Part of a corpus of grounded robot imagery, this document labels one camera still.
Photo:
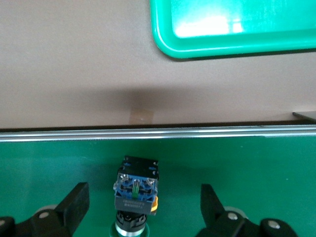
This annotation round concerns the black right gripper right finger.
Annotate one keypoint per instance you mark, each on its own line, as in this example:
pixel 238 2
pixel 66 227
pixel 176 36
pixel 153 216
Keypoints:
pixel 222 222

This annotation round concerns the green push button switch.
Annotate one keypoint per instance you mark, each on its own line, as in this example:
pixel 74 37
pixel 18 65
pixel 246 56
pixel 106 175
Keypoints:
pixel 135 197

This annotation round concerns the green plastic tray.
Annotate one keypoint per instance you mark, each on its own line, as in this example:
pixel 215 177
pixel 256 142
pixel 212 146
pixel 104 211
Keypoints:
pixel 222 14

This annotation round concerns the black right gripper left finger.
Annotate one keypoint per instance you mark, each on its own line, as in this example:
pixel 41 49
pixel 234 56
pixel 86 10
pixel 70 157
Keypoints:
pixel 61 217

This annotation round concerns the green conveyor belt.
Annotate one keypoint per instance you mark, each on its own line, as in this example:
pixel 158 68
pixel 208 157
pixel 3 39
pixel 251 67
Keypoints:
pixel 49 160

